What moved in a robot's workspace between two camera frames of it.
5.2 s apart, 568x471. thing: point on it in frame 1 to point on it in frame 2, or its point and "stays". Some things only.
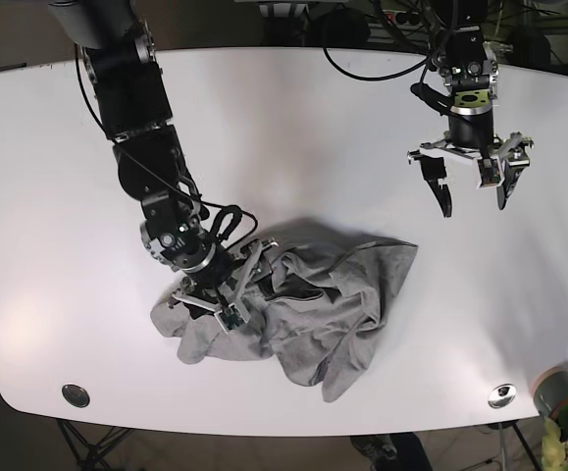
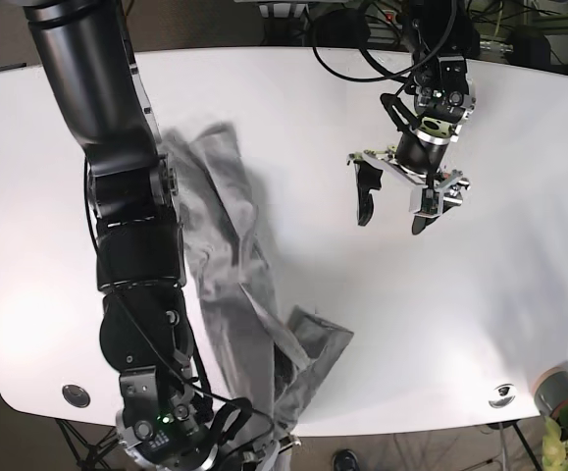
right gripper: x=456 y=157 to x=415 y=163
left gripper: x=216 y=278 to x=184 y=433
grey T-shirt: x=320 y=311 to x=264 y=355
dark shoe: x=377 y=447 to x=345 y=460
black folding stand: x=85 y=452 stays
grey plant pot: x=555 y=389 stays
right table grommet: x=501 y=395 stays
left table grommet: x=76 y=395 stays
